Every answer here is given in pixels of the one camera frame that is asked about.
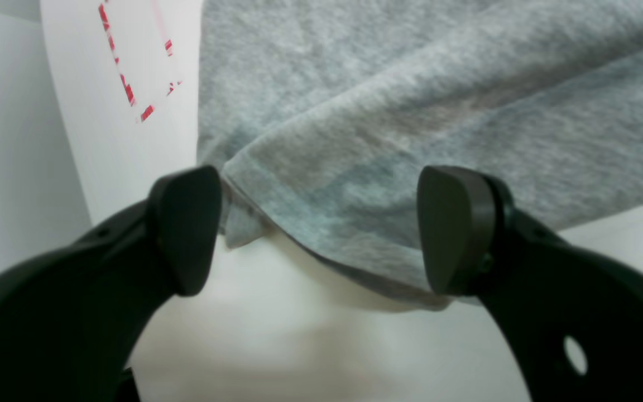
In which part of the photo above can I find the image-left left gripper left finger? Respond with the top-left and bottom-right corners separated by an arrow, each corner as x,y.
0,166 -> 222,401

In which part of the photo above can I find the grey t-shirt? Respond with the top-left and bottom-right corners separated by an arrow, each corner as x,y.
197,1 -> 643,310

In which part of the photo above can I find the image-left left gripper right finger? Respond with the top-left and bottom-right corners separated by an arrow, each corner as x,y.
418,166 -> 643,401

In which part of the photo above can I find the red tape rectangle marking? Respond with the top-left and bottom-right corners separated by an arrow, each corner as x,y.
98,1 -> 183,124

